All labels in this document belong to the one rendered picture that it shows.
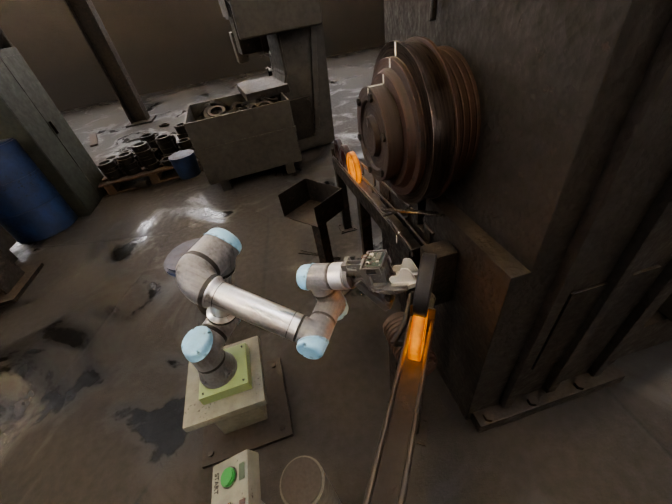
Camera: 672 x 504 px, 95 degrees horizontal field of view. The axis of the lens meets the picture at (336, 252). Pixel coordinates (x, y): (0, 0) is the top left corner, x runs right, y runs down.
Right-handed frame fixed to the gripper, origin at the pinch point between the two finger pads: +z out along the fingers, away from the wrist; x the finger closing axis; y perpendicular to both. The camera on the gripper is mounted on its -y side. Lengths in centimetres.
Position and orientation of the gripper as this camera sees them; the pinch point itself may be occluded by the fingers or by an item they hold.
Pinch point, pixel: (425, 279)
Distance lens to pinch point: 76.5
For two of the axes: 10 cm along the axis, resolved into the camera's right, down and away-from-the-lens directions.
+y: -3.7, -7.7, -5.3
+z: 8.6, -0.7, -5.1
